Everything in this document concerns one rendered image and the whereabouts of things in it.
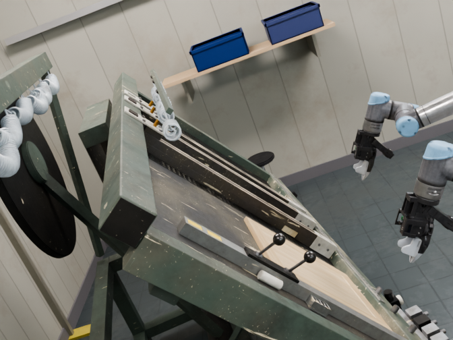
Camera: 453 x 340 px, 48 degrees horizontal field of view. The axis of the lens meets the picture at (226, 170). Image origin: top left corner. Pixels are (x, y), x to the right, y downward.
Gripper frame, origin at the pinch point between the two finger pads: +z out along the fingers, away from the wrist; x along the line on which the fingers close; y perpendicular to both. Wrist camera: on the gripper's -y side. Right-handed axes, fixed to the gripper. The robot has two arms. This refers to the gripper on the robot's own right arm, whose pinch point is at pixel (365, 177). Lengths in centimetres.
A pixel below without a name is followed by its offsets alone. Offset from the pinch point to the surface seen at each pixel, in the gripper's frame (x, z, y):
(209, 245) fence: 64, 3, 63
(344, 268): -2.7, 46.3, -1.9
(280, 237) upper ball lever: 64, -2, 43
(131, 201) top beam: 91, -22, 84
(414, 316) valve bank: 23, 49, -26
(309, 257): 64, 4, 33
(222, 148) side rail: -125, 38, 55
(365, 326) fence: 57, 31, 8
